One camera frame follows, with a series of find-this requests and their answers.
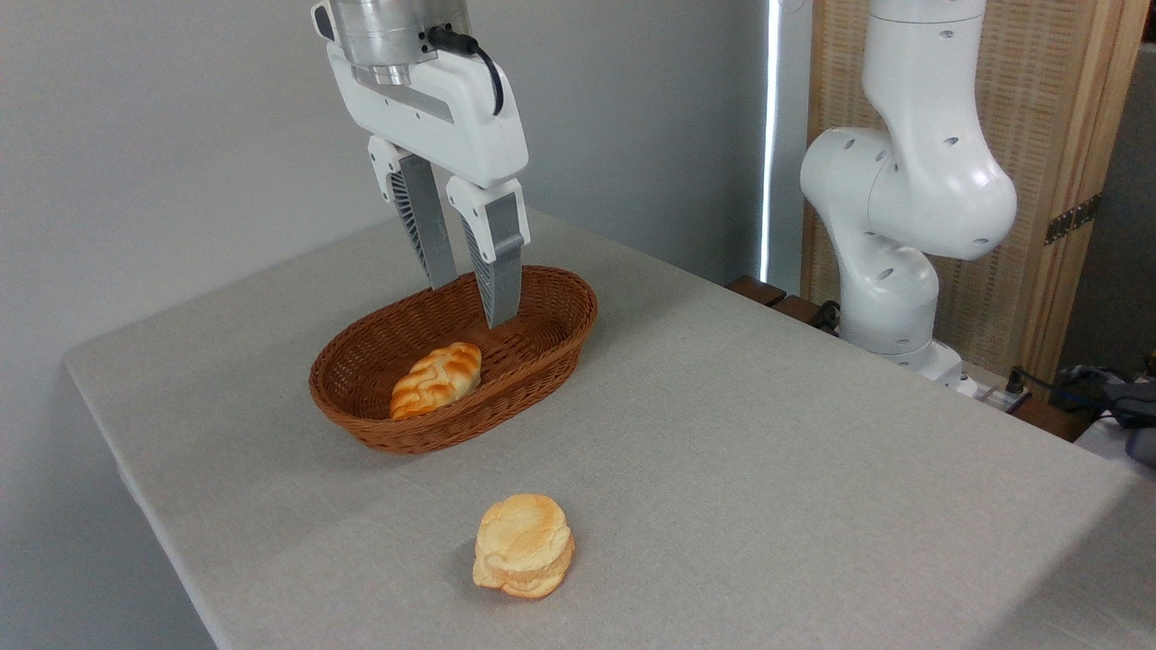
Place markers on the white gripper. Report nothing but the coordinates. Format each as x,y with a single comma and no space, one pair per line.
452,117

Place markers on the round pale bread bun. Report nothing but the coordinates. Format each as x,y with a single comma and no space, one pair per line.
524,546

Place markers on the brown wicker basket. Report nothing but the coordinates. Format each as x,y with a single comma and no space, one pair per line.
542,352

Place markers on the braided golden bread loaf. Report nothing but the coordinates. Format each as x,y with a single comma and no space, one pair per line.
438,379

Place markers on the grey tablecloth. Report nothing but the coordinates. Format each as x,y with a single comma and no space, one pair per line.
768,496

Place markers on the dark metal screen hinge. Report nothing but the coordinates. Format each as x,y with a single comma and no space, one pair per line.
1073,219

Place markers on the dark bag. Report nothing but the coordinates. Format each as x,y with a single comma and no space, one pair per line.
1120,402

